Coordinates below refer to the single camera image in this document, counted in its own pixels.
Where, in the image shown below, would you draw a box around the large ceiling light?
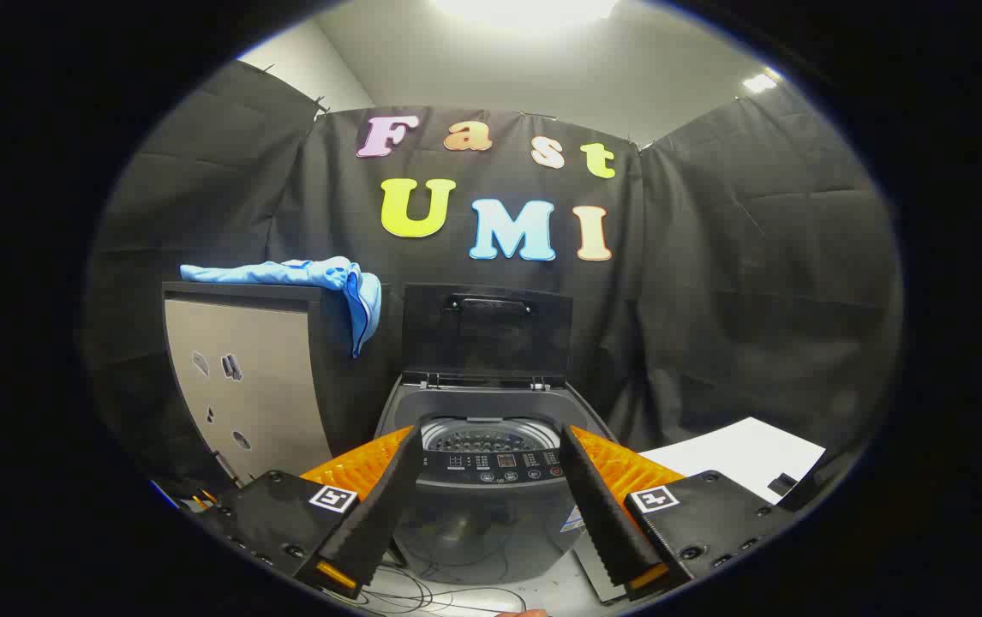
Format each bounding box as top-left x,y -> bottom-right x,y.
431,0 -> 620,32

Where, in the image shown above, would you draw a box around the black backdrop cloth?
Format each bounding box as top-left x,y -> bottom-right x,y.
84,60 -> 903,506

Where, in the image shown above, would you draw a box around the dark glass washing machine lid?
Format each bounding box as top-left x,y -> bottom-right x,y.
401,284 -> 574,388

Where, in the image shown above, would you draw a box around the white floor sheet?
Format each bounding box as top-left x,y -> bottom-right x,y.
638,417 -> 826,506

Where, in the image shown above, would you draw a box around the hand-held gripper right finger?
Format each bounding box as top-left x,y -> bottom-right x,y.
560,423 -> 801,602

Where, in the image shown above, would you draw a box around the black floor cables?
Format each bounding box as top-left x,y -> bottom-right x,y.
354,553 -> 530,614

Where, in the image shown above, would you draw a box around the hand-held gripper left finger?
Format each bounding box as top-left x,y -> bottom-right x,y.
200,420 -> 426,600

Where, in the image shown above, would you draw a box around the dark grey washing machine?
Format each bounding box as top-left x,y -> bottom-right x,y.
371,373 -> 620,588

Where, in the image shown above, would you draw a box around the light blue polo shirt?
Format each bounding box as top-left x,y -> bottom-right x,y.
180,256 -> 382,359

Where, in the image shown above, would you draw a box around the dark grey cabinet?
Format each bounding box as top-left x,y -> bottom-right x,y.
161,281 -> 391,500

